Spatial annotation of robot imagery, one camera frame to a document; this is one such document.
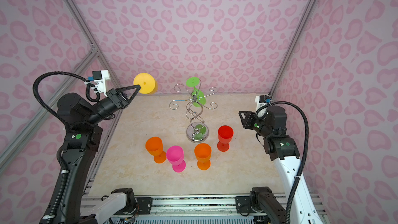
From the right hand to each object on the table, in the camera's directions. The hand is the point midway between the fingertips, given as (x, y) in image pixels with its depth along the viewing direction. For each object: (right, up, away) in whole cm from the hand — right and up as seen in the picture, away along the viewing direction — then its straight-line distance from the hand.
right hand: (242, 112), depth 68 cm
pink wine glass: (-32, -24, +15) cm, 43 cm away
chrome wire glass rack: (-21, -13, +30) cm, 39 cm away
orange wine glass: (-17, -20, +8) cm, 28 cm away
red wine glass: (-6, -12, +12) cm, 18 cm away
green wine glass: (-20, +7, +8) cm, 22 cm away
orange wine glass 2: (-42, -18, +13) cm, 48 cm away
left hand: (-39, +9, -14) cm, 43 cm away
